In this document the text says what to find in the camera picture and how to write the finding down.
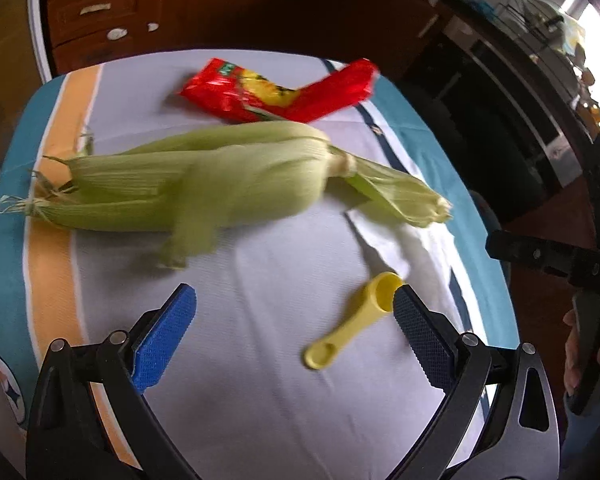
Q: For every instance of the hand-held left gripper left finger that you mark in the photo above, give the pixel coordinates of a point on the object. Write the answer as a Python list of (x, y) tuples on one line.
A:
[(162, 340)]

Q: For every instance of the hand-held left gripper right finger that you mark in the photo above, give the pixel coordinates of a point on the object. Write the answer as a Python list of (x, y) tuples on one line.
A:
[(425, 340)]

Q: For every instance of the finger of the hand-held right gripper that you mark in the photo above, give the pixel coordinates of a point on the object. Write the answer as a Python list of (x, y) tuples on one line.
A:
[(530, 255)]

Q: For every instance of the yellow measuring spoon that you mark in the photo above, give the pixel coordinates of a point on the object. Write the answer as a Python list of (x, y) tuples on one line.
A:
[(350, 332)]

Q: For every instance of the person's right hand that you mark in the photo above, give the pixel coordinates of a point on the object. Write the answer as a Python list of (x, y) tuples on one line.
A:
[(571, 355)]

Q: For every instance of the black oven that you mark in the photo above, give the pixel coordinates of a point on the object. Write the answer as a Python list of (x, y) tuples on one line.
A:
[(505, 125)]

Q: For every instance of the person's blue jeans leg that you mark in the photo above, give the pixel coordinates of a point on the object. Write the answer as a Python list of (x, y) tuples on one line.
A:
[(585, 440)]

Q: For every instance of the red snack wrapper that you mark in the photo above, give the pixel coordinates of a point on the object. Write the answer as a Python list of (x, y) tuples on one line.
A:
[(230, 90)]

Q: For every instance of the brown wooden cabinet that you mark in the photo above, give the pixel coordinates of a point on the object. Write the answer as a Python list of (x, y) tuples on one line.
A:
[(230, 10)]

